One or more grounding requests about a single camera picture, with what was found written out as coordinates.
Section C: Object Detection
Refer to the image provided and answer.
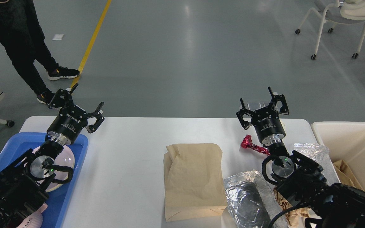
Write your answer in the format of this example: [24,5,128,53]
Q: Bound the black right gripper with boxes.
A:
[236,87,290,143]

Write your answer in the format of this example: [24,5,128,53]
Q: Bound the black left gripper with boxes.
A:
[46,83,105,145]

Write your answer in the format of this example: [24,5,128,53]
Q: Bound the pink plate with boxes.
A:
[48,145,75,187]

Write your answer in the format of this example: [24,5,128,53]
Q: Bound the pink mug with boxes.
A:
[17,203,48,228]

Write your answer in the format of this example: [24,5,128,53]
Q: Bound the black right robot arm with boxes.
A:
[236,87,365,228]

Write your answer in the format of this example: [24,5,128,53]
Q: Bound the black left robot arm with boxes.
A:
[0,84,104,228]

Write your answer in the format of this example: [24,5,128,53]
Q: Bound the floor socket plates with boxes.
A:
[245,102,269,111]

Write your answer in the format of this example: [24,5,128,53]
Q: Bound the red foil wrapper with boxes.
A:
[240,135,270,156]

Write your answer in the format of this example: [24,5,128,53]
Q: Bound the crumpled foil sheet right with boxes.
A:
[289,142,341,186]

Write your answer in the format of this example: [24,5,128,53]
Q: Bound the white floor label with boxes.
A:
[52,34,64,41]

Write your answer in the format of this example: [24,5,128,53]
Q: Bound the blue plastic tray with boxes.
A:
[0,132,88,228]

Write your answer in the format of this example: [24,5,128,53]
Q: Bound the brown paper bag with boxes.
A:
[163,143,227,222]

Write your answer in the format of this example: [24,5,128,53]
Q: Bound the beige waste bin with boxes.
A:
[311,122,365,191]

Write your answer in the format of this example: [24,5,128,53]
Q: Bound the person in black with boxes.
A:
[0,0,80,105]

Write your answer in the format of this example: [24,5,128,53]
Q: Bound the brown paper in bin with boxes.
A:
[333,160,364,190]

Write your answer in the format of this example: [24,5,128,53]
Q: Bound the crumpled brown paper ball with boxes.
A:
[273,187,311,228]

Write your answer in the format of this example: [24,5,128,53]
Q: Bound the white chair on wheels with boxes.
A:
[295,0,365,60]

